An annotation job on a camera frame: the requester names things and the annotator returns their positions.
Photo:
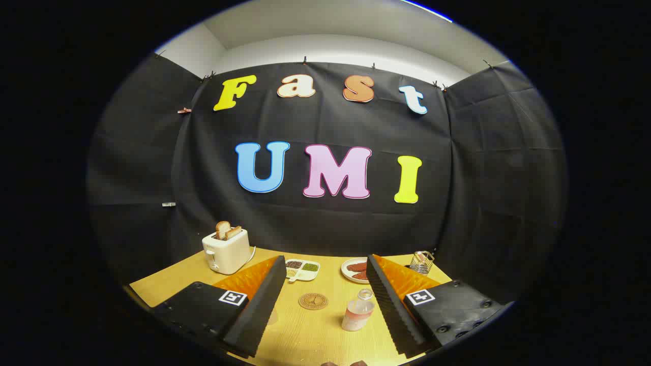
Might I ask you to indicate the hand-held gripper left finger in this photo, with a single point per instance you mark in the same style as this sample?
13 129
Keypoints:
259 310

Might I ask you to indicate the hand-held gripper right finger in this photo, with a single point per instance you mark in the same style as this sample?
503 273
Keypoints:
391 310

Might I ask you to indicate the clear juice bottle pink label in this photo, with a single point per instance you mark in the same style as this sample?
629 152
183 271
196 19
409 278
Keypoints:
356 312

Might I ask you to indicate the round wooden coaster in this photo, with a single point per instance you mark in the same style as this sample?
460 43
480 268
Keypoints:
313 301

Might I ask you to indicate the red meat piece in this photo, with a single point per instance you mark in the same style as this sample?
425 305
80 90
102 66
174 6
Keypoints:
358 267
361 276

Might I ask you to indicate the white divided dish with grains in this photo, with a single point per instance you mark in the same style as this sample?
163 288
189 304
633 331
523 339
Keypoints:
302 272

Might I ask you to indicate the white round plate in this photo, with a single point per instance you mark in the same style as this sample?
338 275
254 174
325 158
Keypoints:
346 269

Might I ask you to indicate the wooden table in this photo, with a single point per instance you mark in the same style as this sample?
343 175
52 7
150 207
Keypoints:
315 338

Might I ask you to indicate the white toaster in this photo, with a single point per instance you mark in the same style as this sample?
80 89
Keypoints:
229 254

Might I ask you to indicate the toast slice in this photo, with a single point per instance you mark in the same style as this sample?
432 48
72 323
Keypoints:
222 229
234 232

